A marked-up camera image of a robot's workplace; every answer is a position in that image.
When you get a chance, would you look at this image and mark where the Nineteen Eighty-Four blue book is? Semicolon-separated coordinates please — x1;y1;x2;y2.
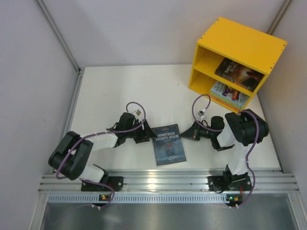
152;124;187;167

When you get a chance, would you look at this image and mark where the green comic book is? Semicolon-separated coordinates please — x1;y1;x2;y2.
210;92;242;109

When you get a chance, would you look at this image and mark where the light blue treehouse book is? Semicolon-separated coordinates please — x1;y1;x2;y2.
210;81;249;107

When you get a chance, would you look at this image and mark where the Three Days To See book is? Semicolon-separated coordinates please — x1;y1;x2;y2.
215;58;264;92

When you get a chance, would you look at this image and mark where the orange treehouse book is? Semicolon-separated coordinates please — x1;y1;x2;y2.
210;95;241;111

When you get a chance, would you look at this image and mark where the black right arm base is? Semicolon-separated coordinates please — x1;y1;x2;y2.
207;166;252;194

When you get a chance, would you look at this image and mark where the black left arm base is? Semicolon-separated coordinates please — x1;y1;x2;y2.
79;166;124;192

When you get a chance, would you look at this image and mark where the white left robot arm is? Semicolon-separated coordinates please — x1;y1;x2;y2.
48;112;157;184

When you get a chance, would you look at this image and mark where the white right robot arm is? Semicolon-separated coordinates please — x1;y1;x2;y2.
180;109;269;190

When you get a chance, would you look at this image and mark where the yellow wooden shelf box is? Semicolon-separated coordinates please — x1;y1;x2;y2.
188;17;287;101

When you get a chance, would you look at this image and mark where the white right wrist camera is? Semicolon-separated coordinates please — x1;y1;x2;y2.
197;108;206;121

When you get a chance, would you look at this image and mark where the aluminium mounting rail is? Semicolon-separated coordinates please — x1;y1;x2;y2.
38;170;299;204

